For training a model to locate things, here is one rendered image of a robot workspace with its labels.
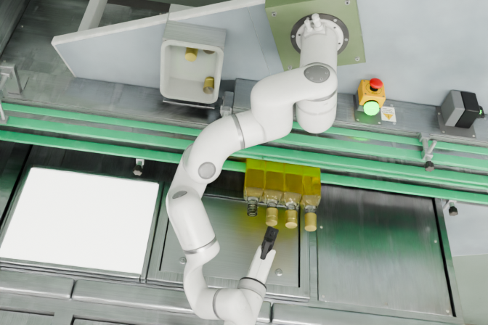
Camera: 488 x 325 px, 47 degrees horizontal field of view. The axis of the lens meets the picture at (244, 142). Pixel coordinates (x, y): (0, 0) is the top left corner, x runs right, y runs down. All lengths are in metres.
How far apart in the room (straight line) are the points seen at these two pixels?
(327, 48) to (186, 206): 0.53
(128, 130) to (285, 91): 0.65
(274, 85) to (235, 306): 0.53
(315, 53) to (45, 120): 0.83
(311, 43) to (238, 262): 0.67
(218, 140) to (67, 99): 0.68
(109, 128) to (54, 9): 0.86
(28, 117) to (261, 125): 0.79
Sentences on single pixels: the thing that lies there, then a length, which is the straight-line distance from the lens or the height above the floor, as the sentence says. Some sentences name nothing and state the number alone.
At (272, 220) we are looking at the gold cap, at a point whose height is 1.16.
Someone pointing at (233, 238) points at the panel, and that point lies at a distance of 1.71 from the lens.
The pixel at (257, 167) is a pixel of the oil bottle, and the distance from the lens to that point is 1.67.
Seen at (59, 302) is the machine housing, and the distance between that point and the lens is 1.66.
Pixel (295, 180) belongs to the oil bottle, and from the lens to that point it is 1.67.
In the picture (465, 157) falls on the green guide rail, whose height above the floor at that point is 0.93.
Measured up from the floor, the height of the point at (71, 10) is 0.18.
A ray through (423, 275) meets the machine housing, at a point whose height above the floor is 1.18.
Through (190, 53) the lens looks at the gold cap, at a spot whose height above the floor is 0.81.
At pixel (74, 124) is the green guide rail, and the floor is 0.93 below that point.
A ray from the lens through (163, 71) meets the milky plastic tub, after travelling 1.63.
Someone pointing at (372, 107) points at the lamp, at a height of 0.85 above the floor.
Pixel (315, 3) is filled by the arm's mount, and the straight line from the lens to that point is 1.47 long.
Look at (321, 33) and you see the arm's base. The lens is 1.48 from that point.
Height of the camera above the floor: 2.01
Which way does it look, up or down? 40 degrees down
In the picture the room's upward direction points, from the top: 175 degrees counter-clockwise
